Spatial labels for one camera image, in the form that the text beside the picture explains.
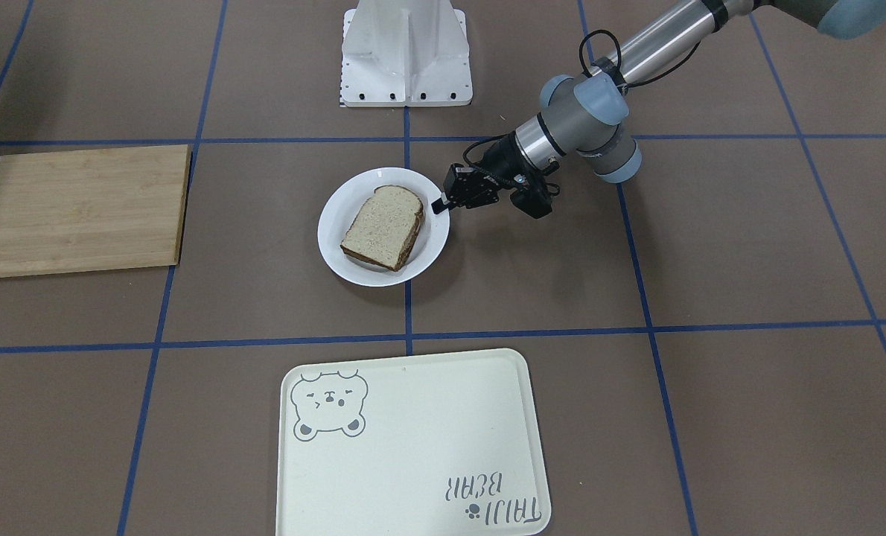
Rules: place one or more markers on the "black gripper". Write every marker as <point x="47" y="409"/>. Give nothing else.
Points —
<point x="498" y="158"/>

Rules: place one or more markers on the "bread slice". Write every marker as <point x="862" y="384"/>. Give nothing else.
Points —
<point x="390" y="219"/>
<point x="392" y="260"/>

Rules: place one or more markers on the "white round plate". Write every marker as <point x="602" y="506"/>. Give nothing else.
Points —
<point x="342" y="207"/>

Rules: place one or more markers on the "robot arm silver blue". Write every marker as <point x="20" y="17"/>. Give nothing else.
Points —
<point x="584" y="115"/>

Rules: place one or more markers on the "bread slice under egg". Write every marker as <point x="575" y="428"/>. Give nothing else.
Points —
<point x="392" y="260"/>

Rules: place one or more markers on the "cream bear tray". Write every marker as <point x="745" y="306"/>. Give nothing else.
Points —
<point x="442" y="444"/>

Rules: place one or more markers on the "wooden cutting board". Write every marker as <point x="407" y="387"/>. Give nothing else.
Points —
<point x="92" y="210"/>

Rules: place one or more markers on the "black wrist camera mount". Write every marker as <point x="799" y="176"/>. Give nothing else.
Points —
<point x="533" y="194"/>

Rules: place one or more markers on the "white pedestal column base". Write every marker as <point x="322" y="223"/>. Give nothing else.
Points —
<point x="405" y="53"/>

